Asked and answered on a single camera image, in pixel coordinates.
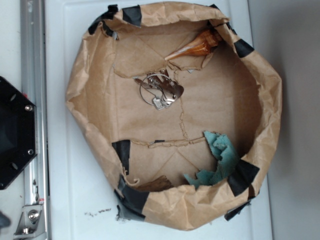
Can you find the silver keys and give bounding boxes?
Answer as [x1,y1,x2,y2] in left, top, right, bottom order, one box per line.
[133,69,184,110]

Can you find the teal cloth rag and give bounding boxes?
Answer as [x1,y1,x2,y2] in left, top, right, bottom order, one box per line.
[184,131,240,189]

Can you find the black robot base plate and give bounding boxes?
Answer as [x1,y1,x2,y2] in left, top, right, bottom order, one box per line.
[0,77,37,190]

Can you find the metal corner bracket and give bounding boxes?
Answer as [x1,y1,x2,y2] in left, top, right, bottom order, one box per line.
[13,204,46,239]

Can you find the orange conch seashell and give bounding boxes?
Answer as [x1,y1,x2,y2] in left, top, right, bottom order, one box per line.
[164,29,223,61]

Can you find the brown paper bag bin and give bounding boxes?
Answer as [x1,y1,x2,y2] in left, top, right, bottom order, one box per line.
[66,2,282,231]

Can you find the brown wood piece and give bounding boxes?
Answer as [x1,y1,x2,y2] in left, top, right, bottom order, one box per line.
[135,175,174,192]

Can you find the aluminium frame rail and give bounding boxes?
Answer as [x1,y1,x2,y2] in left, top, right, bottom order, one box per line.
[20,0,51,240]

